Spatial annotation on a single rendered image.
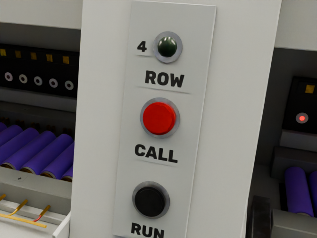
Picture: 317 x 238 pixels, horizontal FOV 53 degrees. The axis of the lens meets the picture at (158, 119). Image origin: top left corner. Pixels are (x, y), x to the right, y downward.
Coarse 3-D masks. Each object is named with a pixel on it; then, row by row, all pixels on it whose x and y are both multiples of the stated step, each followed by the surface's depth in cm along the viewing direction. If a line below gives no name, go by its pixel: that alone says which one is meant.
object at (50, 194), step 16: (0, 176) 26; (16, 176) 26; (32, 176) 26; (0, 192) 26; (16, 192) 25; (32, 192) 25; (48, 192) 24; (64, 192) 24; (16, 208) 24; (48, 208) 24; (64, 208) 24
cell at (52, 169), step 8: (72, 144) 31; (64, 152) 30; (72, 152) 30; (56, 160) 29; (64, 160) 29; (72, 160) 30; (48, 168) 28; (56, 168) 28; (64, 168) 29; (56, 176) 28
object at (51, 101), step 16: (0, 96) 39; (16, 96) 39; (32, 96) 38; (48, 96) 37; (64, 96) 37; (0, 224) 24; (16, 224) 24; (32, 224) 24; (48, 224) 24; (64, 224) 18
